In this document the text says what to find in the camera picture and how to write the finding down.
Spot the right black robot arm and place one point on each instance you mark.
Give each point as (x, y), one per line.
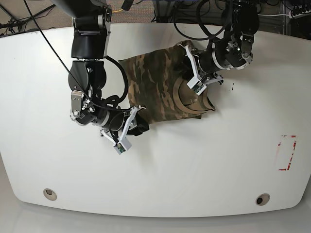
(91, 21)

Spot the table grommet hole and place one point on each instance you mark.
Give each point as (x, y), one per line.
(49, 194)
(262, 199)

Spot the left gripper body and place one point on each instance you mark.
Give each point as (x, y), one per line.
(230, 52)

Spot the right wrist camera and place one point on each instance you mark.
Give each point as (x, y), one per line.
(122, 146)

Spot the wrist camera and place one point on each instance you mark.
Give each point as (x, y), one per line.
(196, 85)
(122, 146)

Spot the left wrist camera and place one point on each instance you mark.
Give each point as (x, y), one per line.
(196, 85)

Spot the right table grommet hole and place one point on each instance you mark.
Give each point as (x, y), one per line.
(262, 199)

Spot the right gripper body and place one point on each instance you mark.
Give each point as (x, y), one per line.
(114, 122)

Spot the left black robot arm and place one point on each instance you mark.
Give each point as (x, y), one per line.
(238, 17)

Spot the left table grommet hole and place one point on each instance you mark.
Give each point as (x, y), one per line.
(49, 194)

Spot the red tape rectangle marking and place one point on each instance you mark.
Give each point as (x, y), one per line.
(285, 152)

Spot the camouflage T-shirt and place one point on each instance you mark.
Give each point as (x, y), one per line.
(156, 82)

